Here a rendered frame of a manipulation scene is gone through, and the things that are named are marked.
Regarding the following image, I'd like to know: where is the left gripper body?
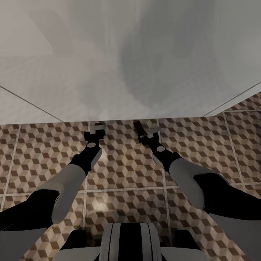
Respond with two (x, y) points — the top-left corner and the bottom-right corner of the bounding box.
(84, 130), (103, 141)

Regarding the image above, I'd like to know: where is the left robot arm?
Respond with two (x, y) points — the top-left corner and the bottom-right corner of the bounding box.
(0, 125), (106, 261)

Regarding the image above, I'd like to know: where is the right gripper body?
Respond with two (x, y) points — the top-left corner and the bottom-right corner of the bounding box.
(141, 132), (159, 147)

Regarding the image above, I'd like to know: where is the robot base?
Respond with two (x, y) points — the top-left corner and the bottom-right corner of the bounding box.
(52, 230), (209, 261)

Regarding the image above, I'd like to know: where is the robot trunk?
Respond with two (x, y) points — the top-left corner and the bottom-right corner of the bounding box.
(99, 223), (162, 261)

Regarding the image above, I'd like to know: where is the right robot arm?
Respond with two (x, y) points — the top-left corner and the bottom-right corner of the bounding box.
(138, 127), (261, 261)

